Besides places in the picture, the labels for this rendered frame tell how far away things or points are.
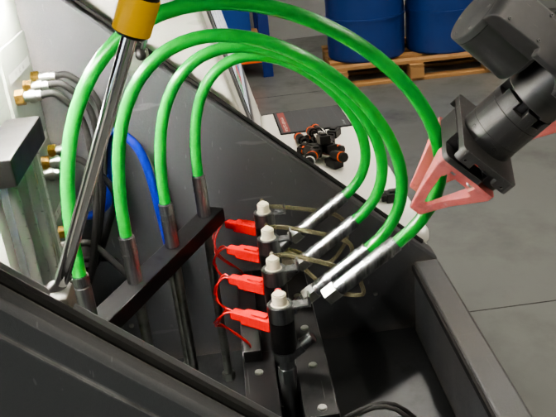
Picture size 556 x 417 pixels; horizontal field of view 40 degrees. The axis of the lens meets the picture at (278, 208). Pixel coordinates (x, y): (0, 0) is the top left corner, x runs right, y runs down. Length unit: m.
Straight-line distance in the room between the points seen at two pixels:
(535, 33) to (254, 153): 0.51
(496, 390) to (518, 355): 1.69
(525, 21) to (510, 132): 0.11
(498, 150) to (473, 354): 0.33
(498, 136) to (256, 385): 0.39
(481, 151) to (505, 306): 2.16
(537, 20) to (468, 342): 0.47
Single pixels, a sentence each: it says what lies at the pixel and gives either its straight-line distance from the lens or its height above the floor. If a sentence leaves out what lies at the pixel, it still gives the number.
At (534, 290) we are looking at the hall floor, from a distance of 2.96.
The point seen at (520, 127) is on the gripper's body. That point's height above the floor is 1.29.
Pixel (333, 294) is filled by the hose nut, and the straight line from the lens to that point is 0.80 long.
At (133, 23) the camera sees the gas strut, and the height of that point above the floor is 1.46.
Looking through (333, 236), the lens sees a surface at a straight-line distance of 0.95.
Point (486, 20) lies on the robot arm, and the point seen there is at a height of 1.39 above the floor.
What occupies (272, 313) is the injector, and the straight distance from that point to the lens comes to 0.81.
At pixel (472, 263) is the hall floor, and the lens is 3.12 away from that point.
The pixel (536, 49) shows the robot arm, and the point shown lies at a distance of 0.67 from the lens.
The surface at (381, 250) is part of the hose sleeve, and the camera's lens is 0.79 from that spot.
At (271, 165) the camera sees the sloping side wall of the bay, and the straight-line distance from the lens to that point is 1.08.
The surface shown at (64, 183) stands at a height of 1.26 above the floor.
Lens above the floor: 1.52
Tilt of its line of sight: 24 degrees down
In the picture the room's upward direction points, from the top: 6 degrees counter-clockwise
